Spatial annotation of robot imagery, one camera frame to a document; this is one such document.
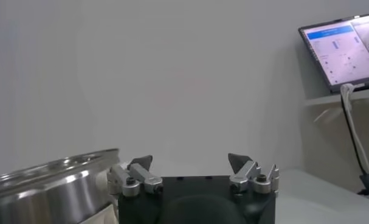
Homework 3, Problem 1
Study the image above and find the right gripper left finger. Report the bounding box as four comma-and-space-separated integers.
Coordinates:
106, 155, 164, 201

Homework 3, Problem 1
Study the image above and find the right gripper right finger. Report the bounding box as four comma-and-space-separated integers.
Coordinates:
227, 152, 280, 195

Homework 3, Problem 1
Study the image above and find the stainless steel steamer basket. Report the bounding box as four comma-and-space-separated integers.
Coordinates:
0, 148, 120, 224

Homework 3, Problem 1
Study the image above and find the white electric cooker base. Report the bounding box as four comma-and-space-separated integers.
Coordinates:
80, 203, 120, 224

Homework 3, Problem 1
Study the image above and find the white side table with laptop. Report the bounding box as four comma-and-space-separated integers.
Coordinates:
304, 87, 369, 122

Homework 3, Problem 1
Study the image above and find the black laptop cable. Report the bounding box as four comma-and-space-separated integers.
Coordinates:
340, 94, 367, 176

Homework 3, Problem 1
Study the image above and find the white laptop cable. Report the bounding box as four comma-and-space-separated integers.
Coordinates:
340, 83, 369, 174

